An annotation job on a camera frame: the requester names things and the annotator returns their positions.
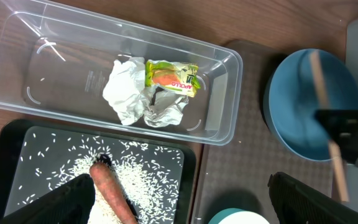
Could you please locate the light blue bowl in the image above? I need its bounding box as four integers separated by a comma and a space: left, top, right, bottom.
208, 208, 269, 224

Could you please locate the white napkin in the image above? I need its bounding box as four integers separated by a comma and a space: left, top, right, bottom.
103, 57, 189, 128

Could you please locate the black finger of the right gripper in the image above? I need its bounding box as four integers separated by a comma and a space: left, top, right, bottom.
328, 110, 358, 167

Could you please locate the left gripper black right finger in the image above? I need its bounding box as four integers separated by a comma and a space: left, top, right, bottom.
268, 172, 358, 224

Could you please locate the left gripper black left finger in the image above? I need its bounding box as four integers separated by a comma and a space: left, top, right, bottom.
0, 174, 95, 224

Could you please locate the dark blue plate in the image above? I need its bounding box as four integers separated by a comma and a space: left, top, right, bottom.
263, 49, 358, 161

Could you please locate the brown serving tray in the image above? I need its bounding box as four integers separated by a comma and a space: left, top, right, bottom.
191, 40, 333, 223

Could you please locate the black waste tray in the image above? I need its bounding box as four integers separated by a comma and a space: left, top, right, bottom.
0, 119, 196, 223

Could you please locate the clear plastic bin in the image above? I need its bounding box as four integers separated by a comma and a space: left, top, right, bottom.
0, 1, 243, 146

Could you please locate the white rice pile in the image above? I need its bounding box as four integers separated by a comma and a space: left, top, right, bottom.
17, 132, 183, 224

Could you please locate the yellow green wrapper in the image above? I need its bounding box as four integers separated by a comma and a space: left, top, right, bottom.
145, 60, 201, 97

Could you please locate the orange carrot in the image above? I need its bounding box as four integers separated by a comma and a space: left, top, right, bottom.
89, 162, 137, 224

